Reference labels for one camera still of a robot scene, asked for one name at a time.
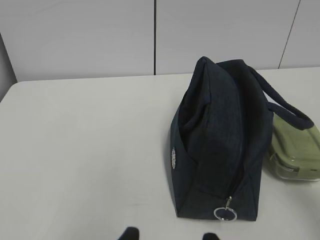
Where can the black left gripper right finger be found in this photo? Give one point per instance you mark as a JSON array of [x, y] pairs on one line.
[[210, 236]]

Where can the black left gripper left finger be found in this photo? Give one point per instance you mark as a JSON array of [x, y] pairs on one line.
[[130, 233]]

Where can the dark blue fabric lunch bag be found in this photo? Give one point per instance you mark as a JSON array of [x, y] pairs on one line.
[[219, 136]]

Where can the green lidded glass food container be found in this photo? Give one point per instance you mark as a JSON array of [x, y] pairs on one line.
[[294, 154]]

